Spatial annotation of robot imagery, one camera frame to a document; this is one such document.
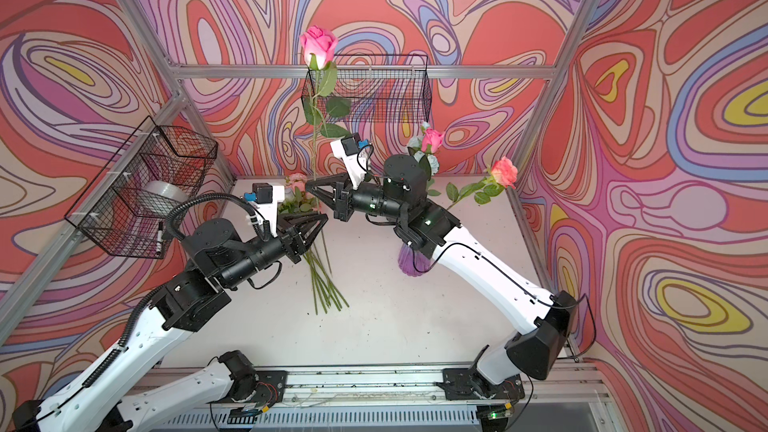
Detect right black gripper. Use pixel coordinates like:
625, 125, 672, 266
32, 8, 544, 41
306, 169, 409, 223

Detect purple glass vase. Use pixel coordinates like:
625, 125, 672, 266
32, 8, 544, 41
398, 244, 433, 277

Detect coral pink rose stem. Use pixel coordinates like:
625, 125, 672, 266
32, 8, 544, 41
445, 157, 519, 210

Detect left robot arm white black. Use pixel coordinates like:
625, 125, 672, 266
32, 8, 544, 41
12, 212, 328, 431

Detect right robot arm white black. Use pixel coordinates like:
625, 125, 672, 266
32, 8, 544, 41
305, 154, 579, 397

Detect pale pink flower bunch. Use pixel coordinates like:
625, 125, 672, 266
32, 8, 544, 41
278, 173, 349, 314

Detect black marker pen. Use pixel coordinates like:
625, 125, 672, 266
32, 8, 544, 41
155, 221, 164, 257

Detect silver tape roll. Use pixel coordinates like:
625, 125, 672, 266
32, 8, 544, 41
138, 180, 189, 218

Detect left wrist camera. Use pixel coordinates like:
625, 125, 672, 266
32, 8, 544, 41
243, 182, 285, 236

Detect back black wire basket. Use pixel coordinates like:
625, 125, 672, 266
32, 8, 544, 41
301, 52, 432, 126

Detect black wire basket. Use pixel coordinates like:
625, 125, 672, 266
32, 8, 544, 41
65, 118, 218, 259
301, 52, 432, 126

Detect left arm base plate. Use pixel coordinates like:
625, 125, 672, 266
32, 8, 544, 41
214, 369, 288, 406

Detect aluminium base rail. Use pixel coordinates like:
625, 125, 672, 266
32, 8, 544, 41
256, 361, 611, 408

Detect left black wire basket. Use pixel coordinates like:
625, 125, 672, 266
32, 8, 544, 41
65, 118, 218, 259

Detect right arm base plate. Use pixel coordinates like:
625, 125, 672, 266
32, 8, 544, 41
436, 368, 525, 404

